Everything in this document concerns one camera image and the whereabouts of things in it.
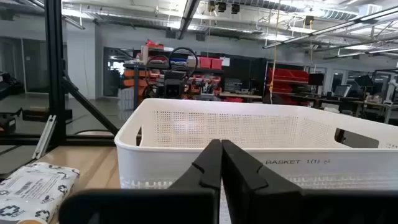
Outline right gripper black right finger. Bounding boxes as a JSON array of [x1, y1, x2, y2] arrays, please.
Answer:
[[221, 139, 398, 224]]

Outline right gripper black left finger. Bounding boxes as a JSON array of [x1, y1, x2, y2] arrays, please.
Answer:
[[58, 138, 224, 224]]

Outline white perforated plastic basket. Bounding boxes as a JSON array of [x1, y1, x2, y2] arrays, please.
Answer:
[[114, 98, 398, 224]]

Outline rack of red bins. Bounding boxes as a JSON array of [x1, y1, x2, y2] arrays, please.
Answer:
[[266, 67, 310, 105]]

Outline black monitor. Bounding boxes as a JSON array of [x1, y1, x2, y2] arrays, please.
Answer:
[[307, 72, 325, 86]]

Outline shelf with orange bins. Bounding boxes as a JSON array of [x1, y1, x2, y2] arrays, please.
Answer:
[[123, 39, 225, 110]]

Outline white printed gauze package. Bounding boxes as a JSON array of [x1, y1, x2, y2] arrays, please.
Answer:
[[0, 161, 81, 223]]

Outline black floor case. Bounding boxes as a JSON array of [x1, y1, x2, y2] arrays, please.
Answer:
[[21, 106, 73, 123]]

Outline black horizontal frame rail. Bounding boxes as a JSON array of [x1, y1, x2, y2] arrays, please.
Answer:
[[0, 133, 116, 147]]

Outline black diagonal frame brace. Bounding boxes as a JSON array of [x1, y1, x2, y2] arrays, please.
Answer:
[[61, 70, 119, 136]]

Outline silver angled bracket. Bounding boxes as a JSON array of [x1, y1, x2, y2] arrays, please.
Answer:
[[32, 114, 57, 160]]

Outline black frame post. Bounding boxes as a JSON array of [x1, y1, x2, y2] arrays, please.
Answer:
[[44, 0, 67, 147]]

